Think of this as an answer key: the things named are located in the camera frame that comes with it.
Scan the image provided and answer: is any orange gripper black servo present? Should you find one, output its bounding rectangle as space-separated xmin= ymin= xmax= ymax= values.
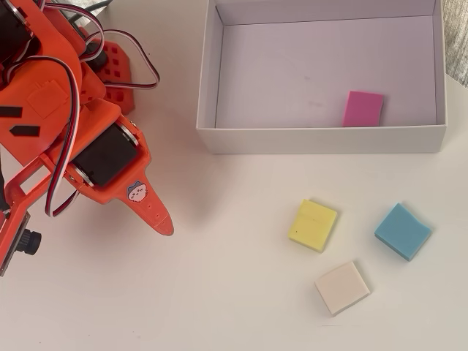
xmin=38 ymin=98 xmax=175 ymax=237

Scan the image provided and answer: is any pink foam cuboid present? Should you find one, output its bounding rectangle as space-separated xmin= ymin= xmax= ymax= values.
xmin=342 ymin=90 xmax=385 ymax=128

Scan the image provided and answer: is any orange robot base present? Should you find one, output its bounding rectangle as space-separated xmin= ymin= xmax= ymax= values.
xmin=78 ymin=25 xmax=136 ymax=115

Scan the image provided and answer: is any yellow foam cuboid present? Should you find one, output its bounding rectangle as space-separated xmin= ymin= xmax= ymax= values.
xmin=287 ymin=198 xmax=339 ymax=254

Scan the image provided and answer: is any white foam cuboid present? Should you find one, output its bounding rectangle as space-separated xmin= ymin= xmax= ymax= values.
xmin=313 ymin=260 xmax=371 ymax=317

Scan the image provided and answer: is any blue foam cuboid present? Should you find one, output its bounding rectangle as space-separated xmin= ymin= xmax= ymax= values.
xmin=373 ymin=203 xmax=433 ymax=263

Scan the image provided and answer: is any cartoon animal sticker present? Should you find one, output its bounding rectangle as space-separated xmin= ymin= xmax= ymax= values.
xmin=127 ymin=179 xmax=149 ymax=203

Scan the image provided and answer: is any white cardboard box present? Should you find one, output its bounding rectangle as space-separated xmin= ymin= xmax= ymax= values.
xmin=195 ymin=0 xmax=448 ymax=155

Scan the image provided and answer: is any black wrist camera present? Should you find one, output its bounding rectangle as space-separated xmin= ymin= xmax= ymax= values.
xmin=0 ymin=214 xmax=42 ymax=278

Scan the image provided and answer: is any red white black servo cable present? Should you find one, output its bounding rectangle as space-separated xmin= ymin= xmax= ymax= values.
xmin=0 ymin=54 xmax=81 ymax=217
xmin=38 ymin=0 xmax=105 ymax=63
xmin=104 ymin=28 xmax=161 ymax=91

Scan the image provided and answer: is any orange camera mount plate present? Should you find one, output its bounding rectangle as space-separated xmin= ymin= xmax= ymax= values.
xmin=0 ymin=153 xmax=52 ymax=257

